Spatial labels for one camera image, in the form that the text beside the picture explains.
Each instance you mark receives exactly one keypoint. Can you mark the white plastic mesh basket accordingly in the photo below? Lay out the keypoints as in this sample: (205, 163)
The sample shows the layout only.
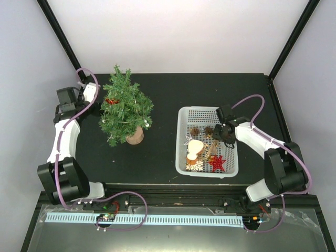
(201, 117)

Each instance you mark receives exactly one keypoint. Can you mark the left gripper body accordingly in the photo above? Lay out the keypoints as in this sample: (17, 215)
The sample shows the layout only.
(96, 111)

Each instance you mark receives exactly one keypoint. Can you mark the black frame post left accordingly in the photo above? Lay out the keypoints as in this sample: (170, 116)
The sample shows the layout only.
(57, 29)

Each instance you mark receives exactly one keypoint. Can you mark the white snowflake ornament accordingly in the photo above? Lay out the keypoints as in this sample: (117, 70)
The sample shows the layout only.
(196, 167)

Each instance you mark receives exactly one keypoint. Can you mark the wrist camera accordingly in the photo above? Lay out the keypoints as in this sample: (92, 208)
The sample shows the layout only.
(225, 114)
(90, 91)

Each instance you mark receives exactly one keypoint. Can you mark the black frame post right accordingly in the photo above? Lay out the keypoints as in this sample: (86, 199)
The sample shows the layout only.
(295, 34)

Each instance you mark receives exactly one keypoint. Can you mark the gold merry christmas sign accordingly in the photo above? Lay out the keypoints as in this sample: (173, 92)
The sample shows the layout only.
(207, 151)

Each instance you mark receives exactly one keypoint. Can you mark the silver star ornament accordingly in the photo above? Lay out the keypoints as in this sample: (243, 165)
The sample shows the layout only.
(188, 140)

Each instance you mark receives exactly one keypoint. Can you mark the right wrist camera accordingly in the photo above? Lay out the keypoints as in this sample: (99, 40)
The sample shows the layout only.
(225, 114)

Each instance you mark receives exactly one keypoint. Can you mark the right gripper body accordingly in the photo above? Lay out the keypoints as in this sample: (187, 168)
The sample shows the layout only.
(220, 135)

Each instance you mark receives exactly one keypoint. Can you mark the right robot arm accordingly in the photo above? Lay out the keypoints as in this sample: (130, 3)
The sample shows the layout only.
(284, 169)

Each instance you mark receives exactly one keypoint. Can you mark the brown pine cone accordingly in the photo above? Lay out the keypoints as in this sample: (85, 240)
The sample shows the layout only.
(208, 131)
(194, 131)

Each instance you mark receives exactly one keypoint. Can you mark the black front rail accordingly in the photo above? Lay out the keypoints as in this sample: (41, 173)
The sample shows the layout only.
(229, 199)

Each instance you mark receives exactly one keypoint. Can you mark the small green christmas tree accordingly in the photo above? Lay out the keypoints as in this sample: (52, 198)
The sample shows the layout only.
(126, 121)

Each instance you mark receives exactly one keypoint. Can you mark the black frame post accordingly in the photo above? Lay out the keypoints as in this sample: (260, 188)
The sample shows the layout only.
(57, 29)
(295, 34)

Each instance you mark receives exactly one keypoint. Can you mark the small circuit board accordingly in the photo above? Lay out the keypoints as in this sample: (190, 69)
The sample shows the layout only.
(105, 218)

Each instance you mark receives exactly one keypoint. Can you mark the burlap bow ornament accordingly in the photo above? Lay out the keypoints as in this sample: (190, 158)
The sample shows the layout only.
(213, 147)

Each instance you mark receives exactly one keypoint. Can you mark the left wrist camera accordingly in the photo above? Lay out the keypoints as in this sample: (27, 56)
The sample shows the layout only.
(90, 91)

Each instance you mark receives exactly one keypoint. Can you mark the red glitter star ornament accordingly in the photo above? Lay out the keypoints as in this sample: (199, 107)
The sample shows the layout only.
(217, 163)

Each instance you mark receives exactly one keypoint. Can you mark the white slotted cable duct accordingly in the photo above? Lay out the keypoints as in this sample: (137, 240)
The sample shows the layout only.
(168, 220)

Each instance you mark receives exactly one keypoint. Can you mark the red gift box ornament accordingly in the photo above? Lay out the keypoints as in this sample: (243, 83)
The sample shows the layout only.
(112, 101)

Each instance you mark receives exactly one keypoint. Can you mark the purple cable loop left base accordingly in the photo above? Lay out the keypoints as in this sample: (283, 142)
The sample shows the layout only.
(124, 219)

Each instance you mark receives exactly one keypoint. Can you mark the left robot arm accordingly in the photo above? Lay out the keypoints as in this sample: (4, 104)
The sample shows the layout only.
(61, 176)

